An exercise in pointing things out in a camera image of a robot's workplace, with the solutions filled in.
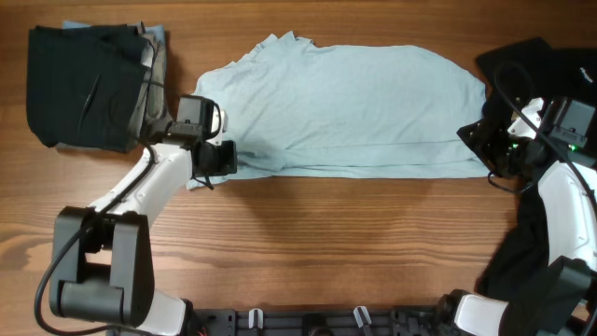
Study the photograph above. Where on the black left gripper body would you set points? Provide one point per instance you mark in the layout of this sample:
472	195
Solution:
222	160

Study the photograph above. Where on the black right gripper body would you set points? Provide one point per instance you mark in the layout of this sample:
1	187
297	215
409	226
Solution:
504	153

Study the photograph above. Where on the light blue t-shirt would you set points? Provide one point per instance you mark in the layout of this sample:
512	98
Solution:
297	109

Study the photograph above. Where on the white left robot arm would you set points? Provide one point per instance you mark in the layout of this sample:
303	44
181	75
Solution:
102	268

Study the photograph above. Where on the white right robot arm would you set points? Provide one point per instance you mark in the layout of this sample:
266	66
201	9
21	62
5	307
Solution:
543	279

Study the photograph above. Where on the black clothes pile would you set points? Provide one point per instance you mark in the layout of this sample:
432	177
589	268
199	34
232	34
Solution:
530	69

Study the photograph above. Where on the folded grey garment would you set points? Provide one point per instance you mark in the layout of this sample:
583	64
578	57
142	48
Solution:
152	111

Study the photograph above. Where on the folded light blue garment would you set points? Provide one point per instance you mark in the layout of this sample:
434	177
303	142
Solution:
157	30

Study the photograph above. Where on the folded black garment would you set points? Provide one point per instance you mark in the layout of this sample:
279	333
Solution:
83	85

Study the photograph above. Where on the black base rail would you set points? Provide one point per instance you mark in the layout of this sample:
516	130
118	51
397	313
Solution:
360	321

